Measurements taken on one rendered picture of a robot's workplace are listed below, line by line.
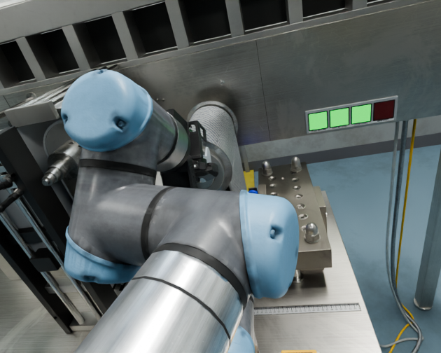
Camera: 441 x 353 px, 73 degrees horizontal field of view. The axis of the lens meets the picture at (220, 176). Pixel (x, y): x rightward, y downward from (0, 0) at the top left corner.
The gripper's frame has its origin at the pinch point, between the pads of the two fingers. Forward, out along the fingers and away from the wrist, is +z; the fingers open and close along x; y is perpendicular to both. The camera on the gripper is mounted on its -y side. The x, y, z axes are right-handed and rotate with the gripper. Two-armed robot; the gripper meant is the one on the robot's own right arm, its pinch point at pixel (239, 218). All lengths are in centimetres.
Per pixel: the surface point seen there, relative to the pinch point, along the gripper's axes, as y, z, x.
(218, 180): 13.9, -3.6, 1.8
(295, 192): -5.9, 16.7, -14.8
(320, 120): 9.7, 29.3, -24.6
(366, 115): 8.9, 29.2, -37.4
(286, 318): -18.9, -14.1, -8.1
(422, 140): -102, 208, -142
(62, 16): 51, 30, 40
